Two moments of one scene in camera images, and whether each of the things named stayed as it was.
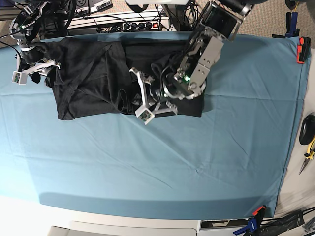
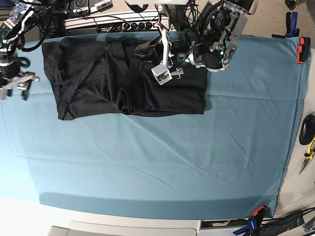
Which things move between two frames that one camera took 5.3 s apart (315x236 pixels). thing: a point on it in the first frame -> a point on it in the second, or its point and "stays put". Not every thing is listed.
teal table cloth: x=227 y=164 stays put
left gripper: x=38 y=68 -> x=22 y=80
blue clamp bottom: x=252 y=225 stays put
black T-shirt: x=94 y=76 stays put
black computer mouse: x=307 y=132 stays put
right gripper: x=148 y=101 -> x=175 y=55
